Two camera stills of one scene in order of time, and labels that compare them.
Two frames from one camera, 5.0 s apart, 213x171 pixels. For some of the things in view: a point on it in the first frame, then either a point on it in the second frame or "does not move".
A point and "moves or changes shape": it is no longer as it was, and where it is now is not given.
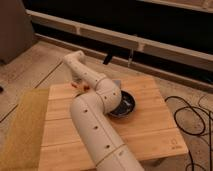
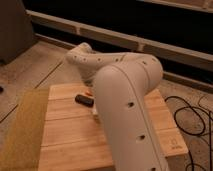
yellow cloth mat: (22, 143) does not move
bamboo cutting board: (149, 131) does not move
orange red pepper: (80, 86) moves or changes shape
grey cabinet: (16, 30) does not move
